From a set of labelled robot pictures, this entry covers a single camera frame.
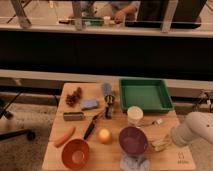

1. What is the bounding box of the grey crumpled cloth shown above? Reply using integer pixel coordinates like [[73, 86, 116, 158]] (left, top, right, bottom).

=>
[[120, 154, 150, 171]]

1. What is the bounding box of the black chair base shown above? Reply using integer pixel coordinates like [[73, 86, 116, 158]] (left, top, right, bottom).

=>
[[0, 93, 36, 141]]

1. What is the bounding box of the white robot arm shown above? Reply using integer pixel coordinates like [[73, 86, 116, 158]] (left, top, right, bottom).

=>
[[163, 112, 213, 147]]

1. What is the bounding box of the orange carrot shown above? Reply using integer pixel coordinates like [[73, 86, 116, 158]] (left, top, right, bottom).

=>
[[54, 127, 76, 148]]

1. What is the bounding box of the yellow banana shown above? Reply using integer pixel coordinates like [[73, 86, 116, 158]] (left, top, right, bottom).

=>
[[151, 138, 168, 152]]

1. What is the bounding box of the purple bowl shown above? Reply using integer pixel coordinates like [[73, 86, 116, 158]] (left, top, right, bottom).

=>
[[119, 126, 148, 156]]

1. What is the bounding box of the bunch of dark grapes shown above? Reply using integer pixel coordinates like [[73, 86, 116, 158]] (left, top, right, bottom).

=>
[[66, 87, 82, 107]]

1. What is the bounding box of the metal spoon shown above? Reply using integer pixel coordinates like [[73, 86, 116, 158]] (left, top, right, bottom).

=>
[[138, 118, 164, 128]]

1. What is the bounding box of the orange-red bowl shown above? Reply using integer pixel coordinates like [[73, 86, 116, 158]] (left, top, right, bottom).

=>
[[61, 139, 90, 170]]

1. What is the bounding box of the blue dish brush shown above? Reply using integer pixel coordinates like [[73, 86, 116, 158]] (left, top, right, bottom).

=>
[[101, 83, 115, 119]]

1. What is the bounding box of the black handled knife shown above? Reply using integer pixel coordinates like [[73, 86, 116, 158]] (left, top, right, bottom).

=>
[[83, 114, 101, 140]]

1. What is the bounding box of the person in background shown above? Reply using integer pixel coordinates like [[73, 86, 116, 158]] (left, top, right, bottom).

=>
[[80, 1, 140, 24]]

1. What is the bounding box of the green box on far table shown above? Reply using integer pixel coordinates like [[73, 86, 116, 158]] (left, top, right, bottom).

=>
[[82, 17, 103, 26]]

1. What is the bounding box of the white lidded cup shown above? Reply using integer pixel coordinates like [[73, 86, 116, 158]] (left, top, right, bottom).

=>
[[127, 106, 143, 125]]

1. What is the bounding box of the blue sponge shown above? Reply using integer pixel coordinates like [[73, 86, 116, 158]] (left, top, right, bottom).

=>
[[80, 99, 98, 110]]

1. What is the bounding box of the green plastic tray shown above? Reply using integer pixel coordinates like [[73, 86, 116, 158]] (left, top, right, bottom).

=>
[[119, 79, 173, 113]]

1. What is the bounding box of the yellow apple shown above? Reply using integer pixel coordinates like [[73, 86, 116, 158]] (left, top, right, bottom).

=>
[[97, 129, 112, 144]]

